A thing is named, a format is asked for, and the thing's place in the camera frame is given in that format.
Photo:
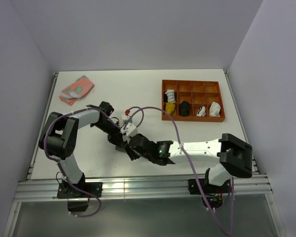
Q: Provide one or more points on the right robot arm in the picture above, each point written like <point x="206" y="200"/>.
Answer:
<point x="231" y="156"/>

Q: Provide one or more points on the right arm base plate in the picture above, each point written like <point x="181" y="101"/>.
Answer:
<point x="208" y="189"/>

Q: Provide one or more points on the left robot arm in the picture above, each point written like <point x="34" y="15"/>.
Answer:
<point x="58" y="139"/>

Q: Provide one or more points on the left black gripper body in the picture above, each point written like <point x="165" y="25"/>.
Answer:
<point x="113" y="130"/>

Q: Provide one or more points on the white black rolled sock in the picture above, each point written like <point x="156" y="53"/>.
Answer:
<point x="201" y="112"/>

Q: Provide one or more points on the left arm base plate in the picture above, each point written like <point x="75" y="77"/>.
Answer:
<point x="66" y="191"/>

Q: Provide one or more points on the aluminium frame rail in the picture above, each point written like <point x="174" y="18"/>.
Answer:
<point x="137" y="188"/>

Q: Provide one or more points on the white black striped sock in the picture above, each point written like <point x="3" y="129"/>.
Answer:
<point x="169" y="96"/>

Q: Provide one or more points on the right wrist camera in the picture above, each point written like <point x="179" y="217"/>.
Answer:
<point x="128" y="132"/>

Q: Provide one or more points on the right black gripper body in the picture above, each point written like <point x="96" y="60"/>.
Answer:
<point x="133" y="155"/>

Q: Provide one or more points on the yellow rolled sock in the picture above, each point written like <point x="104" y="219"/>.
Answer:
<point x="170" y="108"/>

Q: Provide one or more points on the pink green patterned socks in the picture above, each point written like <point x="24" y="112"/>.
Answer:
<point x="77" y="90"/>

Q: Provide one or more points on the orange compartment tray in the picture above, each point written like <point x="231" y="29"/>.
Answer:
<point x="198" y="94"/>

